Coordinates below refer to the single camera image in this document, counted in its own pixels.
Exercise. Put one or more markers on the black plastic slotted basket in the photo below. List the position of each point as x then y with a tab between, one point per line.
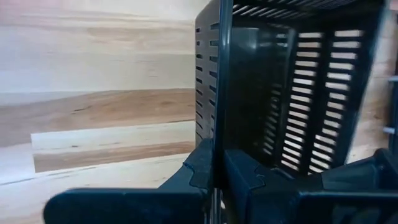
258	77

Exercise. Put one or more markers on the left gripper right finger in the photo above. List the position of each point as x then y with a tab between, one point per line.
311	205

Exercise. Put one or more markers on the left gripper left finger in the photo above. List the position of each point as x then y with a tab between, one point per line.
140	205

